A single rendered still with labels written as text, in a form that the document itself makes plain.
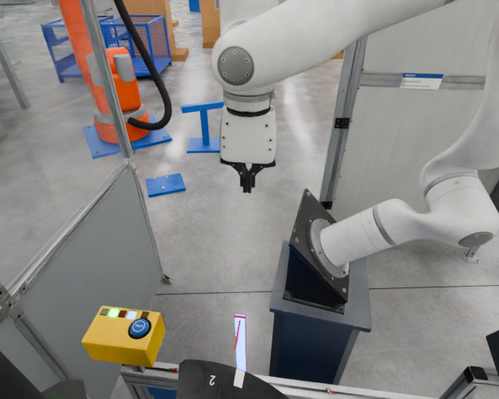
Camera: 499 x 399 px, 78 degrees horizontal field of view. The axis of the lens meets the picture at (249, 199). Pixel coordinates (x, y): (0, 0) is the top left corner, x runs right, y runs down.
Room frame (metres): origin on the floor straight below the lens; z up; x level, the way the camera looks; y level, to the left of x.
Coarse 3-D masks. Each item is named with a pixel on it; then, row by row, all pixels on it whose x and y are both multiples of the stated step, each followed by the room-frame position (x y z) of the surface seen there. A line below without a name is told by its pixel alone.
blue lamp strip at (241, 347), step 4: (236, 320) 0.36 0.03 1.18; (240, 320) 0.36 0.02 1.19; (244, 320) 0.36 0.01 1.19; (236, 324) 0.36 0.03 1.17; (244, 324) 0.36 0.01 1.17; (236, 328) 0.36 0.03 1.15; (240, 328) 0.36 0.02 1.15; (244, 328) 0.36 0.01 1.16; (240, 332) 0.36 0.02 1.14; (244, 332) 0.36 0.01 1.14; (240, 336) 0.36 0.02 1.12; (244, 336) 0.36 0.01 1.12; (240, 340) 0.36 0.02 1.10; (244, 340) 0.36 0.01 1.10; (240, 344) 0.36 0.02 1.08; (244, 344) 0.36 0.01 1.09; (236, 348) 0.36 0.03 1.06; (240, 348) 0.36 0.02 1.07; (244, 348) 0.36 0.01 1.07; (240, 352) 0.36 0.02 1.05; (244, 352) 0.36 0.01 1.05; (240, 356) 0.36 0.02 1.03; (244, 356) 0.36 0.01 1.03; (240, 360) 0.36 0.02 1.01; (244, 360) 0.36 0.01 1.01; (240, 364) 0.36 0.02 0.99; (244, 364) 0.36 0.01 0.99; (240, 368) 0.36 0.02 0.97; (244, 368) 0.36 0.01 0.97
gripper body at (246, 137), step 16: (224, 112) 0.50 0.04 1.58; (240, 112) 0.48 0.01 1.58; (256, 112) 0.48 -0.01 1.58; (272, 112) 0.50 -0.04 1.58; (224, 128) 0.50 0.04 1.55; (240, 128) 0.49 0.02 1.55; (256, 128) 0.49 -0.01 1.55; (272, 128) 0.49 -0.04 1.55; (224, 144) 0.50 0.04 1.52; (240, 144) 0.49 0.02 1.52; (256, 144) 0.49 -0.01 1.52; (272, 144) 0.49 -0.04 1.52; (240, 160) 0.50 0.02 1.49; (256, 160) 0.49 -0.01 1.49; (272, 160) 0.49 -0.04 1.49
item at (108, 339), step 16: (96, 320) 0.43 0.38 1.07; (112, 320) 0.43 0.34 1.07; (128, 320) 0.43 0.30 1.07; (160, 320) 0.44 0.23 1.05; (96, 336) 0.39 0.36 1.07; (112, 336) 0.39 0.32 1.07; (128, 336) 0.39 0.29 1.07; (144, 336) 0.39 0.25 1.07; (160, 336) 0.42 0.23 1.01; (96, 352) 0.37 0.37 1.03; (112, 352) 0.36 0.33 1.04; (128, 352) 0.36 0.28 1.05; (144, 352) 0.35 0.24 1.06
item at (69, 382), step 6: (60, 384) 0.13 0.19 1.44; (66, 384) 0.13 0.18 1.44; (72, 384) 0.14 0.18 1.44; (78, 384) 0.14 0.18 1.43; (48, 390) 0.13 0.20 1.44; (54, 390) 0.13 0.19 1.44; (60, 390) 0.13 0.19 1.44; (66, 390) 0.13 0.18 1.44; (72, 390) 0.13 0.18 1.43; (78, 390) 0.13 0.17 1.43; (84, 390) 0.13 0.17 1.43; (48, 396) 0.12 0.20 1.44; (54, 396) 0.12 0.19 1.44; (60, 396) 0.12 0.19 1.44; (66, 396) 0.13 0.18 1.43; (72, 396) 0.13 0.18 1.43; (78, 396) 0.13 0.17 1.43; (84, 396) 0.13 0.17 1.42
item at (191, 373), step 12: (192, 360) 0.28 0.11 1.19; (204, 360) 0.28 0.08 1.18; (180, 372) 0.25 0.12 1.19; (192, 372) 0.26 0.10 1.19; (204, 372) 0.26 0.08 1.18; (216, 372) 0.26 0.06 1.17; (228, 372) 0.26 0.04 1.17; (180, 384) 0.23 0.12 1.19; (192, 384) 0.24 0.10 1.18; (204, 384) 0.24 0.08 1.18; (228, 384) 0.24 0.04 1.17; (252, 384) 0.25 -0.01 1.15; (264, 384) 0.25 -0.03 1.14; (180, 396) 0.22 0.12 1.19; (192, 396) 0.22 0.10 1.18; (204, 396) 0.22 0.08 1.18; (216, 396) 0.22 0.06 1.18; (228, 396) 0.22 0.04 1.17; (240, 396) 0.22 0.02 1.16; (252, 396) 0.23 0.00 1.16; (264, 396) 0.23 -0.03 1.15; (276, 396) 0.24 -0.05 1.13
